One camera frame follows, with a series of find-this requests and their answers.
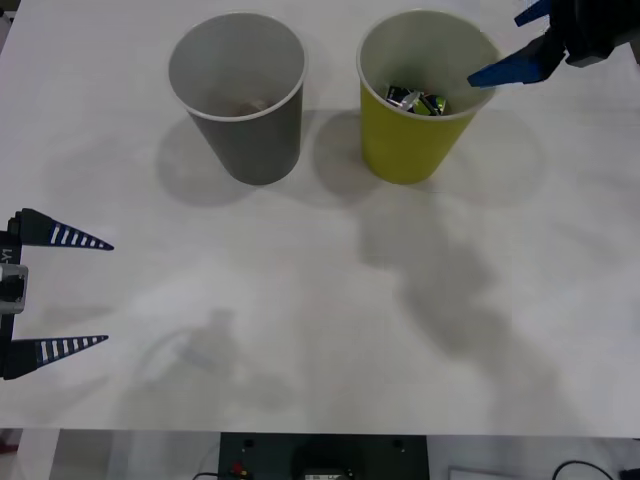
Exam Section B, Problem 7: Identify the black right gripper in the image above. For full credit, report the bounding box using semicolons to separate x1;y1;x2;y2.
466;0;627;91

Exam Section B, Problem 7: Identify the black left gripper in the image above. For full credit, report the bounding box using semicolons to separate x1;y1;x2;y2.
0;208;115;382

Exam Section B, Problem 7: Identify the yellow-green plastic bin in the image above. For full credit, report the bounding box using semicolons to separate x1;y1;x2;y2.
356;8;503;185

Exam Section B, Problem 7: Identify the grey plastic bin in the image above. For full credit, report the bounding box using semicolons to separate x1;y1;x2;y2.
167;13;307;185

